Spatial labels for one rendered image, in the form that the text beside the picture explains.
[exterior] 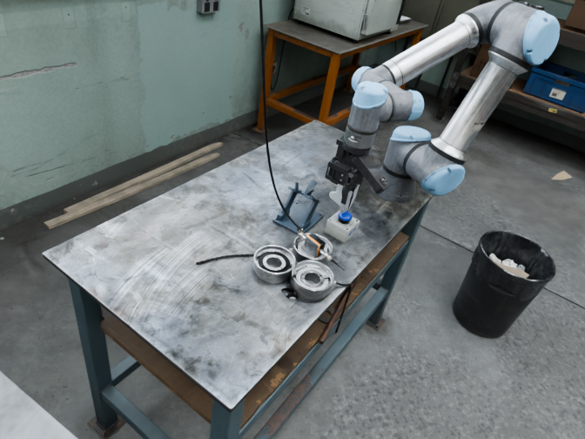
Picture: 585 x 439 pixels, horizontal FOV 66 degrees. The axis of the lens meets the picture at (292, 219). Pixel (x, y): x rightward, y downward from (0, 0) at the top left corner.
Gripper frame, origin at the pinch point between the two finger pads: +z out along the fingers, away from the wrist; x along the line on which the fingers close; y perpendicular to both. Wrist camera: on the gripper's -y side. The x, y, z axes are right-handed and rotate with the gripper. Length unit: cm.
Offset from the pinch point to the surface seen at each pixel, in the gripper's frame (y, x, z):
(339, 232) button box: -1.3, 3.4, 5.3
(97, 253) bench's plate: 39, 52, 8
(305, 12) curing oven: 140, -183, 1
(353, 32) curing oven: 100, -184, 3
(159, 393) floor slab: 37, 36, 88
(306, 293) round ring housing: -7.6, 29.2, 5.7
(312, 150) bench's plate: 33.2, -34.9, 8.2
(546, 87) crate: -12, -329, 33
